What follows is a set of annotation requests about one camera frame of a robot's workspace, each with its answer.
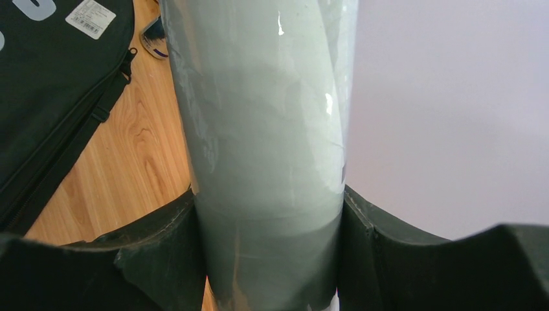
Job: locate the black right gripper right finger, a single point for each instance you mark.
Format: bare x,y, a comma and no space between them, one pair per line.
388,264

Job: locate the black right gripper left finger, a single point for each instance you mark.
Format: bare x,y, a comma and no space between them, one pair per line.
153,263

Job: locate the white shuttlecock tube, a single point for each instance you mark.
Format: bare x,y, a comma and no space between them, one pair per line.
264,93

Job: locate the black Crossway racket bag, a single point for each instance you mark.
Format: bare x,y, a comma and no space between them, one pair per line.
64,65

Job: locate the silver blue drink can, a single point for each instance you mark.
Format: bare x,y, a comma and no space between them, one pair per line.
153,39

